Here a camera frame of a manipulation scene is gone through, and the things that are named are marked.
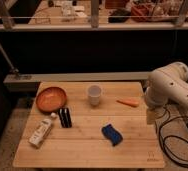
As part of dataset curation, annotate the diagonal metal strut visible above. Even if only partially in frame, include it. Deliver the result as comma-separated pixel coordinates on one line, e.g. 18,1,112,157
0,43,19,77

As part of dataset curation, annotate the white plastic bottle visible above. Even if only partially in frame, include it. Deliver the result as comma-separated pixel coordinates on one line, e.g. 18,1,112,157
28,112,57,148

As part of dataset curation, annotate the blue sponge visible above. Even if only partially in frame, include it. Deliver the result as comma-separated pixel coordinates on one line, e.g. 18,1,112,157
101,124,123,146

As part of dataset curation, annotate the orange wooden bowl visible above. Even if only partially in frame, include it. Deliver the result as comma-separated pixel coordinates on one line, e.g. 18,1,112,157
36,87,67,113

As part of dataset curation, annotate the grey metal rail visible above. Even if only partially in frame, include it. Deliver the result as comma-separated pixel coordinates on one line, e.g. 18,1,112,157
3,72,149,92

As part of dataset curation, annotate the black cable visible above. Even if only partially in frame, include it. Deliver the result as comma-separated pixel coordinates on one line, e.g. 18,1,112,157
155,105,188,169

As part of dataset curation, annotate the orange carrot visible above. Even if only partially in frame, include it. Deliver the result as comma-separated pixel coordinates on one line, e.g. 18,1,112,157
117,99,139,107

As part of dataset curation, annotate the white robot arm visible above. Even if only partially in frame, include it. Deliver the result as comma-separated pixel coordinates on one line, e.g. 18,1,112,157
144,62,188,124

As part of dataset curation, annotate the white paper cup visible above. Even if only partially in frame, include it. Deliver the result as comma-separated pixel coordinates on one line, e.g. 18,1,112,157
87,85,102,106

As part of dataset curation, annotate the black whiteboard eraser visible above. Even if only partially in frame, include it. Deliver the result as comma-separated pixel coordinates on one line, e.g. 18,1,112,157
58,108,72,128

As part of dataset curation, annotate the wooden table board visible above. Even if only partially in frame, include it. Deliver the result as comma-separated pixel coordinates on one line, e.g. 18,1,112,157
13,82,165,168

